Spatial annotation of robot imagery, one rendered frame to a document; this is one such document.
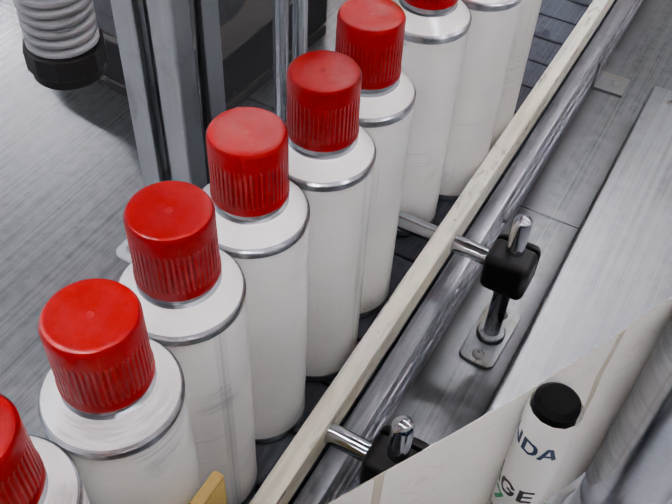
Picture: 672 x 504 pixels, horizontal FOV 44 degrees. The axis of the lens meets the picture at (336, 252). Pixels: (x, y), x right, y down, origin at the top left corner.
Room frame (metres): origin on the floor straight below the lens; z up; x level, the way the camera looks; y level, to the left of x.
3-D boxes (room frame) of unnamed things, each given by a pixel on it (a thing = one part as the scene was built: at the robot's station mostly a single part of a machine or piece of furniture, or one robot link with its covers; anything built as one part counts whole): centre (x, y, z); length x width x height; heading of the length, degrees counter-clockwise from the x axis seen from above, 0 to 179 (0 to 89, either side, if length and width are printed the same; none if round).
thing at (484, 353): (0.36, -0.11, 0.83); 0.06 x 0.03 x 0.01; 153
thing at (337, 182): (0.30, 0.01, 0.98); 0.05 x 0.05 x 0.20
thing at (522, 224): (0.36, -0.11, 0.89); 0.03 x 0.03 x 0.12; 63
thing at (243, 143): (0.26, 0.04, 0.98); 0.05 x 0.05 x 0.20
